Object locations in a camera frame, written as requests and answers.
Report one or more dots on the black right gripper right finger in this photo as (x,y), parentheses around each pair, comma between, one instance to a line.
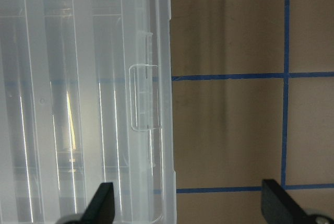
(277,206)

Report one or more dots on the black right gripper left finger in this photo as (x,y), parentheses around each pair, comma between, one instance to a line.
(101,209)

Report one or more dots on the clear plastic box lid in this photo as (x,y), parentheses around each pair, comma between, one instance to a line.
(86,98)

